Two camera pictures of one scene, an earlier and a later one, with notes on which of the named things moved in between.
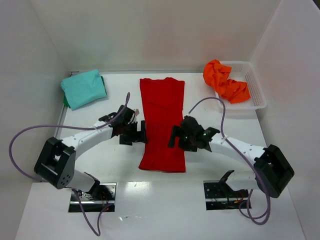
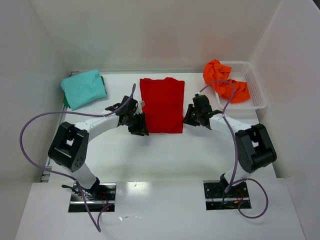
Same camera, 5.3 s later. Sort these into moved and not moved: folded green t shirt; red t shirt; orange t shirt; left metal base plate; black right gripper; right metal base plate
Moved: black right gripper; red t shirt
Not moved: right metal base plate; folded green t shirt; orange t shirt; left metal base plate
